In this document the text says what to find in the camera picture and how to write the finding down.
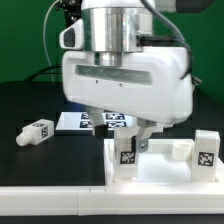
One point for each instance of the white square table top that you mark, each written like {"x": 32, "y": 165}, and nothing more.
{"x": 167, "y": 161}

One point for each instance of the white front obstacle wall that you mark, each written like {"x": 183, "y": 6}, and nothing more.
{"x": 185, "y": 199}

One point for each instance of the black camera stand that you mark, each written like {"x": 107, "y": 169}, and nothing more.
{"x": 71, "y": 9}

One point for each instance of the white marker base plate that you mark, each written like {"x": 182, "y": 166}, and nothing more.
{"x": 79, "y": 121}

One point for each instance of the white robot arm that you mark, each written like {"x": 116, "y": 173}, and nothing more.
{"x": 113, "y": 28}

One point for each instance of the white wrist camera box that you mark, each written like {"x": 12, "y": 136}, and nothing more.
{"x": 73, "y": 36}

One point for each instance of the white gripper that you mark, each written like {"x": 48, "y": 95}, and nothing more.
{"x": 152, "y": 84}

